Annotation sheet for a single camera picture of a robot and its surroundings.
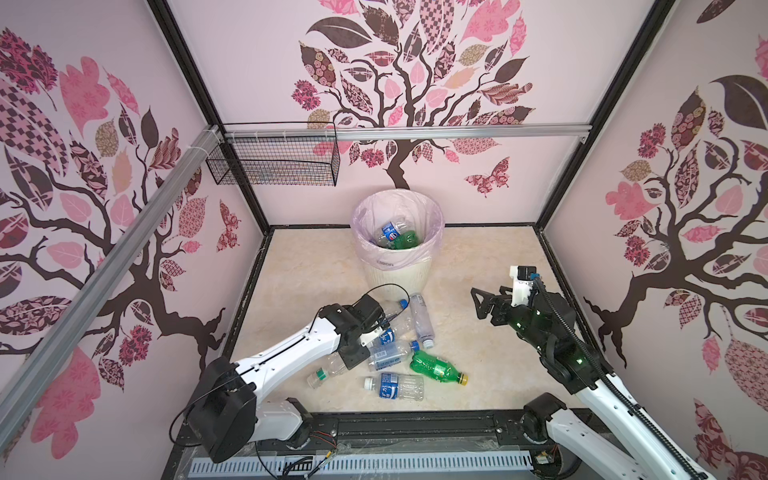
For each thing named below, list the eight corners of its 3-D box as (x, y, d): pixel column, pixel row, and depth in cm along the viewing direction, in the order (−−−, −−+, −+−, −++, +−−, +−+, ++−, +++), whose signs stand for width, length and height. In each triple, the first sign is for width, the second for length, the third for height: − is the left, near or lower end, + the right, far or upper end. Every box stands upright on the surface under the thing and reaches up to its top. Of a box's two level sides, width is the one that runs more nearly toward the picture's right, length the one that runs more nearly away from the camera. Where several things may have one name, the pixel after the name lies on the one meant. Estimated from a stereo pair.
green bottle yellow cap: (408, 367, 85) (409, 361, 82) (415, 352, 88) (416, 345, 85) (462, 394, 81) (465, 389, 77) (467, 377, 83) (471, 372, 80)
